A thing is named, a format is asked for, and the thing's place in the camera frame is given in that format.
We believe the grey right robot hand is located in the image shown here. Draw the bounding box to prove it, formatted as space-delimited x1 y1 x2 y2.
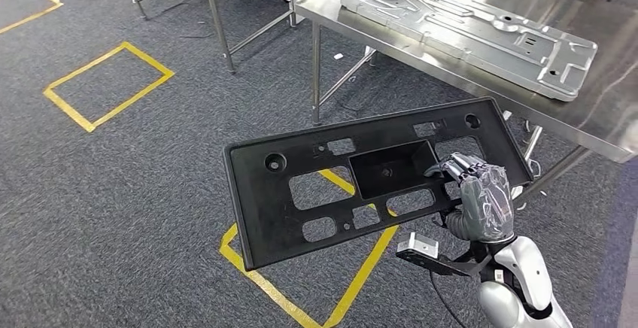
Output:
424 152 517 244

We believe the black plastic plate bracket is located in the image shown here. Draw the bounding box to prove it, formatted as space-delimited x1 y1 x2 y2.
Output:
223 96 534 272

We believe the stainless steel workbench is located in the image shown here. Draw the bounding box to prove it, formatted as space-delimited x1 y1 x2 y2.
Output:
293 0 638 212

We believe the stamped silver metal panel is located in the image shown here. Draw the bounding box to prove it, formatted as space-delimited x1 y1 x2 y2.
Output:
341 0 598 102

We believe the steel side table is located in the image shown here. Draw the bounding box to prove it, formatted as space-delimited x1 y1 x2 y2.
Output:
87 0 300 75

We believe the pale wrist camera black mount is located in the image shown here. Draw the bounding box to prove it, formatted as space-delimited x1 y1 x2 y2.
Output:
396 232 492 278

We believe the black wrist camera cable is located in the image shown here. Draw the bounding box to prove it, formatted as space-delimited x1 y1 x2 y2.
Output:
429 271 467 328

